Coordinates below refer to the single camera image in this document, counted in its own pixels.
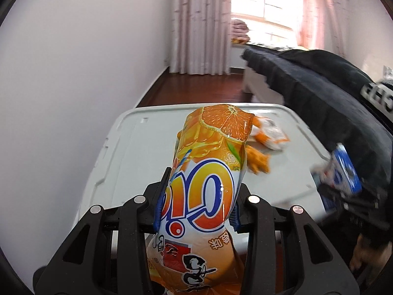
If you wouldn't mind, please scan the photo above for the person's right forearm black sleeve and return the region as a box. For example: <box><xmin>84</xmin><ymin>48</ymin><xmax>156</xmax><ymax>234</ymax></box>
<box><xmin>353</xmin><ymin>74</ymin><xmax>393</xmax><ymax>197</ymax></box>

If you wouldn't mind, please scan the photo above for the orange snack bag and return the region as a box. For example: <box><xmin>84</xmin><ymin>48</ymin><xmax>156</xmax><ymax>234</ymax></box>
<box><xmin>146</xmin><ymin>104</ymin><xmax>257</xmax><ymax>294</ymax></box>

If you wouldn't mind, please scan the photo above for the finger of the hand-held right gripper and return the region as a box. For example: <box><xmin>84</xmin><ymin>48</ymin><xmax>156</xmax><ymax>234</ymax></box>
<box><xmin>318</xmin><ymin>184</ymin><xmax>346</xmax><ymax>214</ymax></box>

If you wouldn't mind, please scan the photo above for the blue snack packet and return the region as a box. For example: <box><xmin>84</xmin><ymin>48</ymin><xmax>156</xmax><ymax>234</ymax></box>
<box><xmin>311</xmin><ymin>143</ymin><xmax>363</xmax><ymax>213</ymax></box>

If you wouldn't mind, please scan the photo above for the stack of folded pink quilts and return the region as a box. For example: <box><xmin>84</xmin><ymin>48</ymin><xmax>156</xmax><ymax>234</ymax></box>
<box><xmin>230</xmin><ymin>18</ymin><xmax>251</xmax><ymax>45</ymax></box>

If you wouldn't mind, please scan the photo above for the white and orange snack wrapper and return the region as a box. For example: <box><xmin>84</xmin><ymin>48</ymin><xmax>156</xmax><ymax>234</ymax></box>
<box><xmin>252</xmin><ymin>114</ymin><xmax>291</xmax><ymax>151</ymax></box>

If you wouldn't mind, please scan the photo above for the black fleece blanket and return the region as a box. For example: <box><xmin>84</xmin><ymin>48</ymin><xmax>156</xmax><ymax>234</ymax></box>
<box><xmin>281</xmin><ymin>49</ymin><xmax>370</xmax><ymax>82</ymax></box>

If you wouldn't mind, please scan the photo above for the white plastic storage box lid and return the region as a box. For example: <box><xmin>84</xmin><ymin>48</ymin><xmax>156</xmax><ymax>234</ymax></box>
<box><xmin>72</xmin><ymin>103</ymin><xmax>334</xmax><ymax>252</ymax></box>

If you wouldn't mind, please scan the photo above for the white bed frame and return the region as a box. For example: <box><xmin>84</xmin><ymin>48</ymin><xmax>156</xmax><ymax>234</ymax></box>
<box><xmin>242</xmin><ymin>66</ymin><xmax>284</xmax><ymax>103</ymax></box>

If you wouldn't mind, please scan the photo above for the person's right hand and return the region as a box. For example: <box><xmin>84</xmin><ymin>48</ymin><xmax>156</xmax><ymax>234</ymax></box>
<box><xmin>349</xmin><ymin>234</ymin><xmax>388</xmax><ymax>271</ymax></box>

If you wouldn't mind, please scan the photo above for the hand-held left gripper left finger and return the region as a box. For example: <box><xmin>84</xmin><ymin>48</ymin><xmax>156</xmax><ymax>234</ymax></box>
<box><xmin>33</xmin><ymin>166</ymin><xmax>172</xmax><ymax>295</ymax></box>

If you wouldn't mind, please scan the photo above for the small orange snack wrapper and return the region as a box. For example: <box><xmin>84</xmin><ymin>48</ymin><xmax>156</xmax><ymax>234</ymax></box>
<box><xmin>244</xmin><ymin>144</ymin><xmax>271</xmax><ymax>175</ymax></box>

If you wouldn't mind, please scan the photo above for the pink patterned curtain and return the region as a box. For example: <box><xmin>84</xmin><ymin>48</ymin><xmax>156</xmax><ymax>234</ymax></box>
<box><xmin>294</xmin><ymin>0</ymin><xmax>349</xmax><ymax>56</ymax></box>
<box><xmin>168</xmin><ymin>0</ymin><xmax>233</xmax><ymax>76</ymax></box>

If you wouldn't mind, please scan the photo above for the white window seat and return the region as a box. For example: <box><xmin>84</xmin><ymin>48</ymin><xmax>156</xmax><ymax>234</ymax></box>
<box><xmin>230</xmin><ymin>44</ymin><xmax>247</xmax><ymax>69</ymax></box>

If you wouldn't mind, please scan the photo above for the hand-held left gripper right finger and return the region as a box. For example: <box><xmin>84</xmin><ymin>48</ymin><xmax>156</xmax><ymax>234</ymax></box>
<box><xmin>230</xmin><ymin>183</ymin><xmax>360</xmax><ymax>295</ymax></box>

